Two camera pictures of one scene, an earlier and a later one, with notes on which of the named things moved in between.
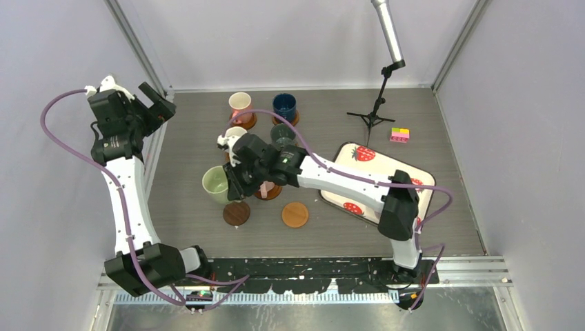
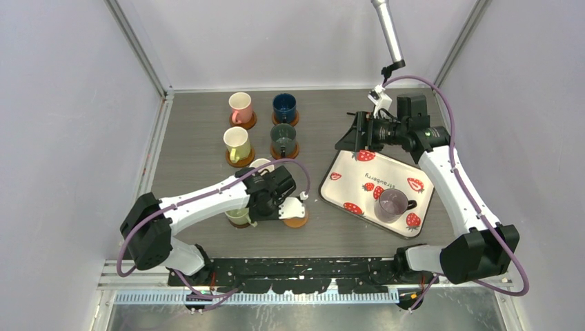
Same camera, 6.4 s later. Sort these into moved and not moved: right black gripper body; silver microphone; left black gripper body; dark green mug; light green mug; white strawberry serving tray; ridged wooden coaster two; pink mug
Moved: light green mug; left black gripper body; right black gripper body
Not moved: white strawberry serving tray; pink mug; ridged wooden coaster two; silver microphone; dark green mug
